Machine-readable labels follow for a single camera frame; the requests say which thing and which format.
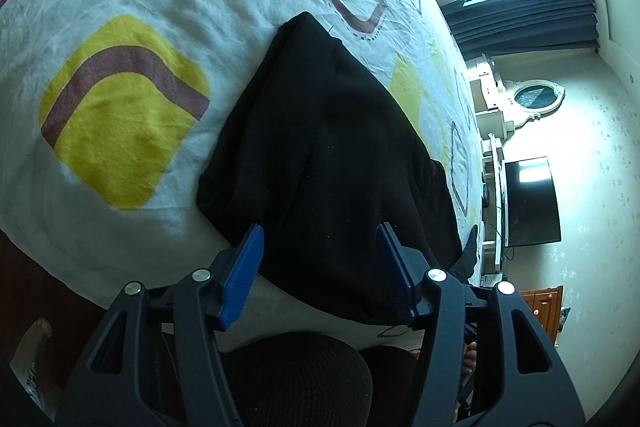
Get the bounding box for black pants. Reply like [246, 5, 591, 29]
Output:
[196, 13, 475, 325]

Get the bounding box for patterned white bed sheet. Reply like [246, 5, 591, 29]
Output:
[1, 0, 482, 307]

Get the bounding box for oval white framed mirror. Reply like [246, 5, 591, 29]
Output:
[503, 79, 565, 129]

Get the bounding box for white low tv stand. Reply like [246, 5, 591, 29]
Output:
[482, 133, 508, 275]

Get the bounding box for orange wooden cabinet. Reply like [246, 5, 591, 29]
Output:
[520, 286, 564, 345]

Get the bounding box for white dressing table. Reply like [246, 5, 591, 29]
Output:
[466, 54, 515, 143]

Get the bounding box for black flat screen television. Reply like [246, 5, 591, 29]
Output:
[503, 156, 562, 247]

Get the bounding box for right dark blue curtain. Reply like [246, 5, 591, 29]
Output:
[442, 0, 599, 60]

